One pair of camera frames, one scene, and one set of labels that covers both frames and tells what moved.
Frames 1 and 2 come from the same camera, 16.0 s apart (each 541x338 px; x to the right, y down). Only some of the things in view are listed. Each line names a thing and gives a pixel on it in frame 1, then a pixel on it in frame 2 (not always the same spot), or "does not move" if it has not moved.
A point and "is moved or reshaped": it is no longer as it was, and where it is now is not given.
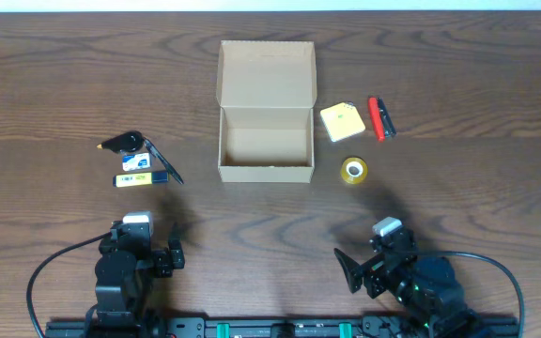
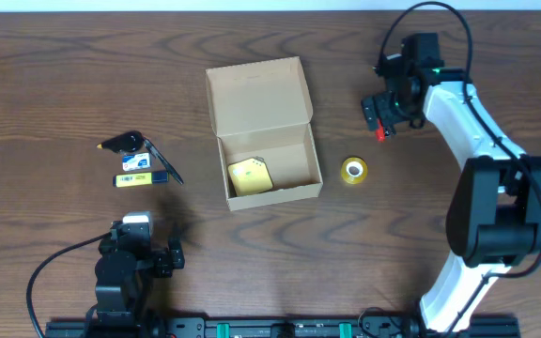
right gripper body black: x=375 y=272 -> x=374 y=114
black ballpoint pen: x=157 y=154 does not move
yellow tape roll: x=354 y=170 does not move
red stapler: x=378 y=119 does not move
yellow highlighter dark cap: x=139 y=178 does not move
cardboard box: x=266 y=93 is moved or reshaped
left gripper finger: x=175 y=240 does not move
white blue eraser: x=133 y=161 does not move
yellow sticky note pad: x=342 y=121 -> x=250 y=176
